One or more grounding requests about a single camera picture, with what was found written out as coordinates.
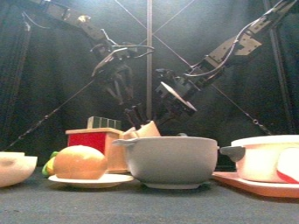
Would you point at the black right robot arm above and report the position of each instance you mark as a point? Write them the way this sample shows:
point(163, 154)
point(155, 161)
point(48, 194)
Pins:
point(240, 43)

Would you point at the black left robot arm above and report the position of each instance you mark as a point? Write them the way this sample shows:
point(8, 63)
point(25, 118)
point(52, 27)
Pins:
point(86, 27)

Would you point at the white pink toy kettle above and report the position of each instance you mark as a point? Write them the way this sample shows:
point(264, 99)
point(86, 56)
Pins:
point(181, 134)

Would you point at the wooden toy knife block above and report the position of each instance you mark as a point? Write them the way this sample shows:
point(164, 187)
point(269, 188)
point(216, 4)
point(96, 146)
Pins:
point(129, 134)

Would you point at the dark toy grill plate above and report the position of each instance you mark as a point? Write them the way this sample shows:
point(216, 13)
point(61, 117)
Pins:
point(103, 122)

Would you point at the grey-blue toy pot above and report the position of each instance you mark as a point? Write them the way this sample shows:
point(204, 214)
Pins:
point(171, 160)

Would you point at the wooden red toy stove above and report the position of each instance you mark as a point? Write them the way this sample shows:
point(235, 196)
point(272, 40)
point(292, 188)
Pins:
point(89, 140)

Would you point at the white toy pot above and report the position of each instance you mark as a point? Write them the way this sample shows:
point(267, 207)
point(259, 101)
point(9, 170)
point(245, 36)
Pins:
point(256, 160)

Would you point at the small white plate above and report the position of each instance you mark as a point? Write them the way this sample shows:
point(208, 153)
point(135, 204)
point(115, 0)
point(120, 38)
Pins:
point(93, 180)

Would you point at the green yellow toy vegetable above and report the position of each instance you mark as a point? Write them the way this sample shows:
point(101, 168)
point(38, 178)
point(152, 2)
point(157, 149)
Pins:
point(48, 167)

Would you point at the pink wooden tray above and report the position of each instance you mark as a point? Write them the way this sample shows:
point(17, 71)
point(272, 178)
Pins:
point(252, 185)

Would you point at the toy fruit slice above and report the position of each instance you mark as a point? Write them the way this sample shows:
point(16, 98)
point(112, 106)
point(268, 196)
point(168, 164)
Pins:
point(289, 166)

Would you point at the white toy frying pan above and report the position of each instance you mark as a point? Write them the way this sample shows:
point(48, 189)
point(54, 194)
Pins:
point(14, 169)

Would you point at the metal frame pole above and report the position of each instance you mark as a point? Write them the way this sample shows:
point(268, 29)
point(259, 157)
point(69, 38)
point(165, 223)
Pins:
point(149, 29)

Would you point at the black frame pole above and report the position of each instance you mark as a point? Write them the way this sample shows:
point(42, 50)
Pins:
point(280, 87)

